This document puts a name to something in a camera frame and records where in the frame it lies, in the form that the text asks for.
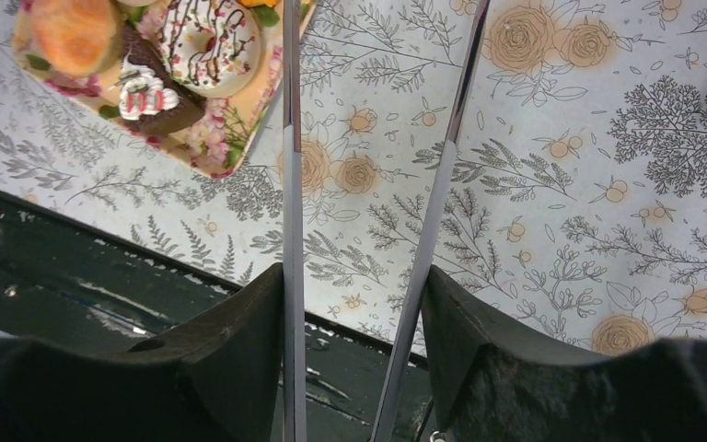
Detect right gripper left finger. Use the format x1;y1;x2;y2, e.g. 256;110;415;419
130;264;284;441

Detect orange tart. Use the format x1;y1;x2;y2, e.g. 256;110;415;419
238;0;279;8

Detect floral dessert tray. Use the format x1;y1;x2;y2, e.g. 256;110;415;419
12;1;284;178

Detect metal tongs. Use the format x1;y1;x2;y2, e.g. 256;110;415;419
283;1;490;441

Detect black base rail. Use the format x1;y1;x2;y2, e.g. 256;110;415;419
0;177;437;442

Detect orange round pastry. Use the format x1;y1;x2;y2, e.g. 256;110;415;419
29;0;123;77

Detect chocolate drizzle donut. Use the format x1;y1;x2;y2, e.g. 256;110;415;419
158;0;263;98

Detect floral tablecloth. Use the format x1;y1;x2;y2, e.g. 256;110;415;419
0;1;707;354

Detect chocolate cake piece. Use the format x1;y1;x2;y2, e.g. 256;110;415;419
112;26;205;136

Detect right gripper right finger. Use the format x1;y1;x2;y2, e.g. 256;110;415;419
422;266;610;441

